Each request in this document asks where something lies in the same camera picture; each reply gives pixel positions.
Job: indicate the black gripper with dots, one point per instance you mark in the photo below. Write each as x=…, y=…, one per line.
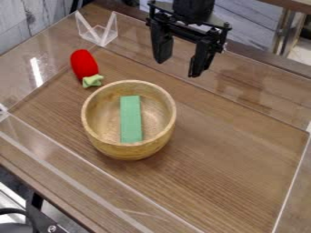
x=190, y=20

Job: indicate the red plush strawberry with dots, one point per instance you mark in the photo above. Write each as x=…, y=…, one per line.
x=86, y=68

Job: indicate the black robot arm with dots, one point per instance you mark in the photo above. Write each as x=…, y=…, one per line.
x=188, y=19

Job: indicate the green rectangular block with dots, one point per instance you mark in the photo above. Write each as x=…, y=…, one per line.
x=130, y=119

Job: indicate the metal table leg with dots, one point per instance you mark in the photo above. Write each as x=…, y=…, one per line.
x=289, y=30

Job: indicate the wooden bowl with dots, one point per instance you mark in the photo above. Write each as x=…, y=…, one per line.
x=101, y=119

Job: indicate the black table frame bracket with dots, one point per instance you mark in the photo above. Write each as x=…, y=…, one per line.
x=43, y=223

